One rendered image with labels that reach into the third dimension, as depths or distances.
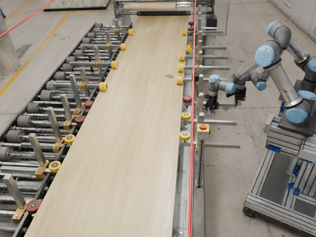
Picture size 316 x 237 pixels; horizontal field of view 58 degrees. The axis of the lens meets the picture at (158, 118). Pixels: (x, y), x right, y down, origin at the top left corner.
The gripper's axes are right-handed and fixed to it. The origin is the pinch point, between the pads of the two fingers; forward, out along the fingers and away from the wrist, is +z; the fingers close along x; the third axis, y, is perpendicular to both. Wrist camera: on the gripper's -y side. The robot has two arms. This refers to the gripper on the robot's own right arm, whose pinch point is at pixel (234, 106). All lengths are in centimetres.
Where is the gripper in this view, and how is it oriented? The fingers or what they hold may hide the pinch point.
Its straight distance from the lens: 260.6
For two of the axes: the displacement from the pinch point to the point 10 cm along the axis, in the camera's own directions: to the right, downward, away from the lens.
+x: 1.1, -6.1, 7.9
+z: 0.4, 8.0, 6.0
